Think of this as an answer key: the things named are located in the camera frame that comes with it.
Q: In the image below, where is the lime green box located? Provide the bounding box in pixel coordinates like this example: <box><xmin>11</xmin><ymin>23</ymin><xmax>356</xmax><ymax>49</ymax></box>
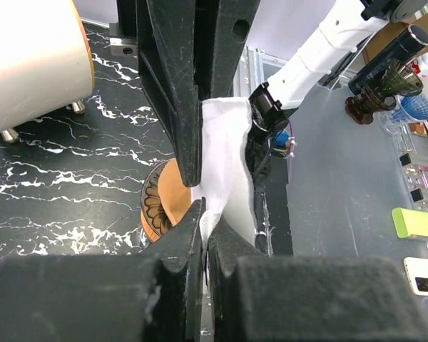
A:
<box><xmin>392</xmin><ymin>207</ymin><xmax>428</xmax><ymax>241</ymax></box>

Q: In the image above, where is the white paper coffee filter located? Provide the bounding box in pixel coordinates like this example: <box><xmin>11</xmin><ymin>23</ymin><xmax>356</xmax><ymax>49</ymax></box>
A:
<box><xmin>190</xmin><ymin>97</ymin><xmax>257</xmax><ymax>246</ymax></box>

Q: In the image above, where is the white orange coffee grinder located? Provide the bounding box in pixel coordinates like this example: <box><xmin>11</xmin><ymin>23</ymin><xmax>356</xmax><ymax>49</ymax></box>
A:
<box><xmin>0</xmin><ymin>1</ymin><xmax>95</xmax><ymax>142</ymax></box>

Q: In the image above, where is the clear glass dripper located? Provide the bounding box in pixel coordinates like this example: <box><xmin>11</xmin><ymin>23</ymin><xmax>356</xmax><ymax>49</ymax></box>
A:
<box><xmin>141</xmin><ymin>160</ymin><xmax>173</xmax><ymax>243</ymax></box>

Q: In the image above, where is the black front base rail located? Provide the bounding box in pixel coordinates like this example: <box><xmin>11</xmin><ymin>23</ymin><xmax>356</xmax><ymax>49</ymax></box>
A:
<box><xmin>253</xmin><ymin>140</ymin><xmax>294</xmax><ymax>256</ymax></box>

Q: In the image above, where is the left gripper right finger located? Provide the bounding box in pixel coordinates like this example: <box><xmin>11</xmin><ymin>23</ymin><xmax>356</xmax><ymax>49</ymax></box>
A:
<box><xmin>208</xmin><ymin>220</ymin><xmax>428</xmax><ymax>341</ymax></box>

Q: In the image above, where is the brown paper coffee filter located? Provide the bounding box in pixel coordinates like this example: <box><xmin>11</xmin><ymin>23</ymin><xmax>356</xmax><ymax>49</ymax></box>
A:
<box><xmin>158</xmin><ymin>159</ymin><xmax>192</xmax><ymax>227</ymax></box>

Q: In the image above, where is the blue patterned cup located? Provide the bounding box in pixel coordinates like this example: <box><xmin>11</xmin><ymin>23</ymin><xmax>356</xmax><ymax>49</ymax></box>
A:
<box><xmin>394</xmin><ymin>94</ymin><xmax>428</xmax><ymax>123</ymax></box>

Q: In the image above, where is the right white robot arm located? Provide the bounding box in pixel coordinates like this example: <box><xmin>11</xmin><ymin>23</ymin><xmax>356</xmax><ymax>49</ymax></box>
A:
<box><xmin>136</xmin><ymin>1</ymin><xmax>423</xmax><ymax>187</ymax></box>

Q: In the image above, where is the white smartphone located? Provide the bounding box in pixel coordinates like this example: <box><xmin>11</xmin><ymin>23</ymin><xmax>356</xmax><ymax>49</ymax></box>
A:
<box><xmin>403</xmin><ymin>257</ymin><xmax>428</xmax><ymax>296</ymax></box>

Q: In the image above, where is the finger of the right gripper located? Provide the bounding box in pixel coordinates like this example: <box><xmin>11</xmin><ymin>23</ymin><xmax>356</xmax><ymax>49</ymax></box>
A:
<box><xmin>137</xmin><ymin>1</ymin><xmax>202</xmax><ymax>187</ymax></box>
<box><xmin>195</xmin><ymin>0</ymin><xmax>260</xmax><ymax>100</ymax></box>

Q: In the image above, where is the black cylinder bottle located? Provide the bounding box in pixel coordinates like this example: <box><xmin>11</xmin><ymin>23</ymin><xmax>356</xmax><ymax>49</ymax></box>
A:
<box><xmin>348</xmin><ymin>24</ymin><xmax>428</xmax><ymax>95</ymax></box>

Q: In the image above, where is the dark green glass goblet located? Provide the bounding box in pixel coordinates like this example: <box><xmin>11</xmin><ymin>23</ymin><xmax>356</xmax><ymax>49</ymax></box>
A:
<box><xmin>345</xmin><ymin>59</ymin><xmax>424</xmax><ymax>125</ymax></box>

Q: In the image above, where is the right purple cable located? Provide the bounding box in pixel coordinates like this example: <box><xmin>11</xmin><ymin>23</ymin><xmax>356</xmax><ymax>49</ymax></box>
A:
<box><xmin>287</xmin><ymin>120</ymin><xmax>297</xmax><ymax>186</ymax></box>

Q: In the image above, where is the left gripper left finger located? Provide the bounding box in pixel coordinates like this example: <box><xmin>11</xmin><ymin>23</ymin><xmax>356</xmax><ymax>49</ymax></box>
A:
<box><xmin>0</xmin><ymin>200</ymin><xmax>205</xmax><ymax>341</ymax></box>

